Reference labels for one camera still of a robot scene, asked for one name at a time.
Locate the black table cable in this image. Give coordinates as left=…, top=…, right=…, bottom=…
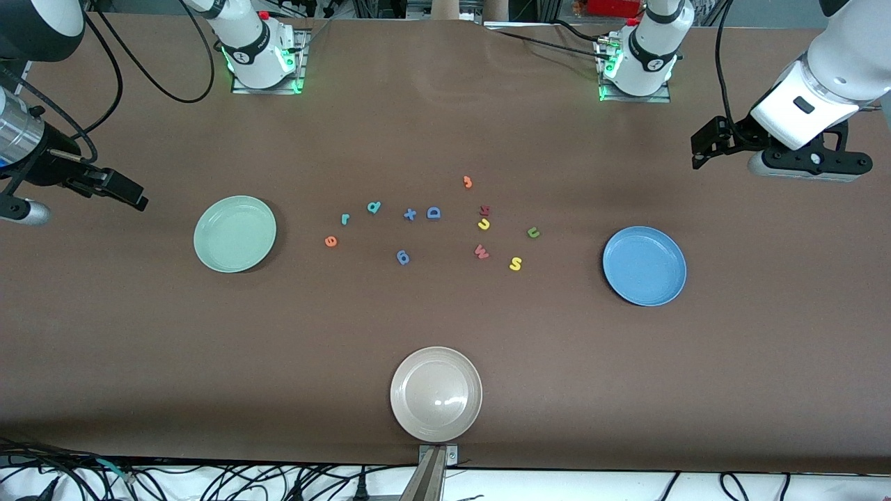
left=487, top=28, right=606, bottom=60
left=550, top=19, right=617, bottom=46

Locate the beige plate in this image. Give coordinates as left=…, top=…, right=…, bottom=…
left=390, top=347, right=483, bottom=444

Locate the blue plate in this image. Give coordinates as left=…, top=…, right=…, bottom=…
left=602, top=226, right=688, bottom=307

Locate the aluminium camera post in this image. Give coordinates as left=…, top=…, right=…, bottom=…
left=400, top=444, right=460, bottom=501

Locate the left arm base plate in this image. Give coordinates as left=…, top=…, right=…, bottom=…
left=597, top=35, right=672, bottom=104

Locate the teal cable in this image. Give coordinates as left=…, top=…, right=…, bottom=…
left=96, top=458, right=136, bottom=484

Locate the light green plate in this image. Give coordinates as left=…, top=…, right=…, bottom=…
left=194, top=196, right=278, bottom=273

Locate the red box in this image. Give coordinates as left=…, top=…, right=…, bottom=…
left=588, top=0, right=645, bottom=18

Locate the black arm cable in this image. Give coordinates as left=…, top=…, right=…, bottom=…
left=0, top=0, right=216, bottom=164
left=715, top=0, right=740, bottom=140

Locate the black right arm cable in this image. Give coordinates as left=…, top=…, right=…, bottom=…
left=0, top=0, right=216, bottom=164

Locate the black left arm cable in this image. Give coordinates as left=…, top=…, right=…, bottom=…
left=715, top=0, right=740, bottom=140

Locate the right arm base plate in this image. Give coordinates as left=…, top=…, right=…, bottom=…
left=232, top=28, right=310, bottom=95

